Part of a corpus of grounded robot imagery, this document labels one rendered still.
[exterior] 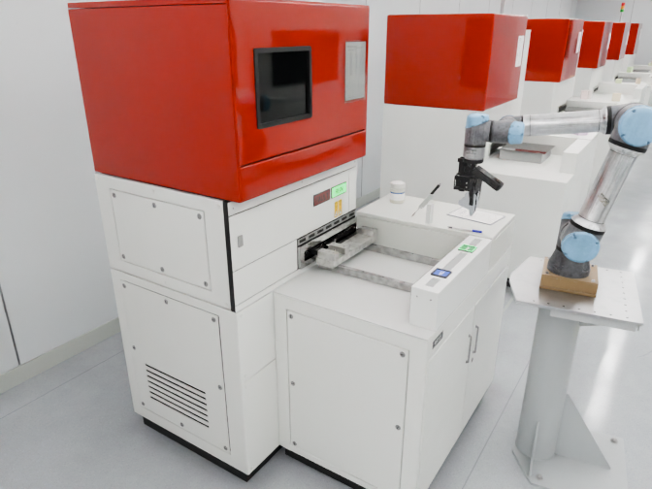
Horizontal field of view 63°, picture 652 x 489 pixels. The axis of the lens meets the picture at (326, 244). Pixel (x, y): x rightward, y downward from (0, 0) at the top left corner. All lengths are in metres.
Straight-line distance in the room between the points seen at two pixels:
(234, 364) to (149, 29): 1.16
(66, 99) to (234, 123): 1.59
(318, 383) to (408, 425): 0.38
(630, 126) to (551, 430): 1.29
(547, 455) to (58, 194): 2.67
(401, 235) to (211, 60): 1.13
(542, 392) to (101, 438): 1.95
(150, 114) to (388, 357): 1.13
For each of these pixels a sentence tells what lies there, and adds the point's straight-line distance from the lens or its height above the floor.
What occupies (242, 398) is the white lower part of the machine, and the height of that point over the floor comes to 0.46.
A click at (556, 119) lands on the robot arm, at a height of 1.44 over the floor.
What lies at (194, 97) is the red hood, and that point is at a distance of 1.75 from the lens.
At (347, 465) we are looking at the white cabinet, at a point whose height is 0.16.
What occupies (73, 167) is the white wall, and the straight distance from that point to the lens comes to 3.15.
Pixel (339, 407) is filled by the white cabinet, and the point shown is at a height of 0.42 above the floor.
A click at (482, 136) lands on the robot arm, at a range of 1.93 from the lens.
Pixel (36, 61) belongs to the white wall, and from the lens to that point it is 3.03.
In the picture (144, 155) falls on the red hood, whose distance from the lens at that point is 1.99.
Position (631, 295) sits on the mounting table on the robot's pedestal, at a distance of 2.27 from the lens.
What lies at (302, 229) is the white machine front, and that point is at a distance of 2.09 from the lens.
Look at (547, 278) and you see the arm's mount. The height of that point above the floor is 0.86.
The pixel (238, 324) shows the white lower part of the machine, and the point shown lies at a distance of 1.92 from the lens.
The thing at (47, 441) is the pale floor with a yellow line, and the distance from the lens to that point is 2.87.
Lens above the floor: 1.73
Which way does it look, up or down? 22 degrees down
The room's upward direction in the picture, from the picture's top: straight up
